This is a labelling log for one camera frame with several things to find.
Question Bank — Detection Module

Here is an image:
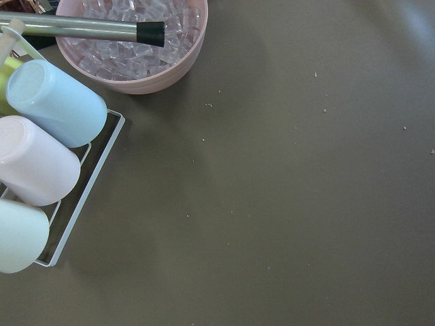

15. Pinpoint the pink bowl of ice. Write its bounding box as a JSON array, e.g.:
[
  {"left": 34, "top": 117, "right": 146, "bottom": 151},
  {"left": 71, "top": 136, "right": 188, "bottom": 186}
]
[{"left": 56, "top": 1, "right": 208, "bottom": 94}]

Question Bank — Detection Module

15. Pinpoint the steel muddler black tip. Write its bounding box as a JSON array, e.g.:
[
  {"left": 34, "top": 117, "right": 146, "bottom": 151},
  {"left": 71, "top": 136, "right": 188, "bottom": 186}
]
[{"left": 1, "top": 11, "right": 165, "bottom": 47}]

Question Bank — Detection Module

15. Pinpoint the blue plastic cup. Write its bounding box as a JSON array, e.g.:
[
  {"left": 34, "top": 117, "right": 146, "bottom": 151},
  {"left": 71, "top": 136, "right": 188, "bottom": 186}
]
[{"left": 5, "top": 59, "right": 107, "bottom": 148}]

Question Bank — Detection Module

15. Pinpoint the pink plastic cup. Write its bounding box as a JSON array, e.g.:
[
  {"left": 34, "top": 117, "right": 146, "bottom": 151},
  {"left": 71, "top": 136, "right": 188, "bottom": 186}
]
[{"left": 1, "top": 115, "right": 80, "bottom": 206}]

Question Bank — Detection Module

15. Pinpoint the white plastic cup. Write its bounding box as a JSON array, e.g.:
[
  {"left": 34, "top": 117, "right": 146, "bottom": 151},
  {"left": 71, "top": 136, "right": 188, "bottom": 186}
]
[{"left": 1, "top": 199, "right": 50, "bottom": 274}]

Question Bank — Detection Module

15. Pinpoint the yellow plastic cup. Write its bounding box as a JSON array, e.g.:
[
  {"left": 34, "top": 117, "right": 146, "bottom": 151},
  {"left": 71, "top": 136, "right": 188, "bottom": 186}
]
[{"left": 0, "top": 56, "right": 24, "bottom": 116}]

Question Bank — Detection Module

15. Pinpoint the white wire cup rack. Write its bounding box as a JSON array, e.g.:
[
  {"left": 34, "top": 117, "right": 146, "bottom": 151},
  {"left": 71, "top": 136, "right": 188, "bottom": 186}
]
[{"left": 1, "top": 18, "right": 125, "bottom": 267}]

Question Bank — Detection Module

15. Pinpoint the copper wire bottle rack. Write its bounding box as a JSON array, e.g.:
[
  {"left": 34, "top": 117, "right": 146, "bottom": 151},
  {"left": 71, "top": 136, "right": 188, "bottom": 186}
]
[{"left": 1, "top": 0, "right": 59, "bottom": 14}]

